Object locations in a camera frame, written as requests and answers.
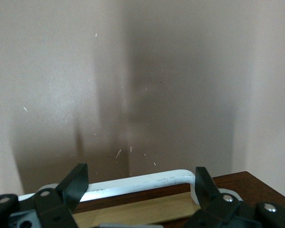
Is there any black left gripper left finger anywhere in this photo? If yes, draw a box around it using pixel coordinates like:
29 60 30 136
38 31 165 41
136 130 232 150
0 163 89 228

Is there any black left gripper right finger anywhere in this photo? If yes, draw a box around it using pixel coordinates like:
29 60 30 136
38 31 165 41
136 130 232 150
182 167 285 228

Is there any white metal drawer handle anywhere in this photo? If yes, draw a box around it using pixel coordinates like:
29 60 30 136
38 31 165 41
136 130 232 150
18 169 241 208

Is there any wooden drawer with dark front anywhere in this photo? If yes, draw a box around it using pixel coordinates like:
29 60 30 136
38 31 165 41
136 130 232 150
71 171 285 228

